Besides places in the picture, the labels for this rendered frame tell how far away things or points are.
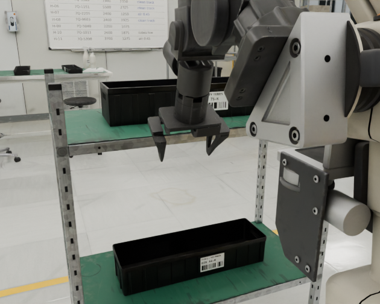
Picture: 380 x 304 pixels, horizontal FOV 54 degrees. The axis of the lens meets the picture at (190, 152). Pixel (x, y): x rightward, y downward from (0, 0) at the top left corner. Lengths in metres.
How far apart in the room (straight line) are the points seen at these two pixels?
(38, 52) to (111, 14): 1.18
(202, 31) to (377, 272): 0.38
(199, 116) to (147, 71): 5.41
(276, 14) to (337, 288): 0.36
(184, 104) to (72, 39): 5.21
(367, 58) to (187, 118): 0.37
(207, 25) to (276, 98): 0.13
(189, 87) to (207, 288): 0.93
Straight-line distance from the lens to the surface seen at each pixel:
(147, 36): 6.00
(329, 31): 0.34
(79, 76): 4.27
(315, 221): 0.52
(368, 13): 0.47
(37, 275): 2.20
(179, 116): 0.65
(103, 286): 1.44
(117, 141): 0.98
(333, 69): 0.34
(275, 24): 0.37
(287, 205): 0.57
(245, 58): 0.34
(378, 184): 0.50
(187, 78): 0.60
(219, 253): 1.42
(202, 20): 0.46
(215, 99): 1.20
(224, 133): 0.68
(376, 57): 0.34
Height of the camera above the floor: 1.21
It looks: 18 degrees down
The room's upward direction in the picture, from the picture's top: straight up
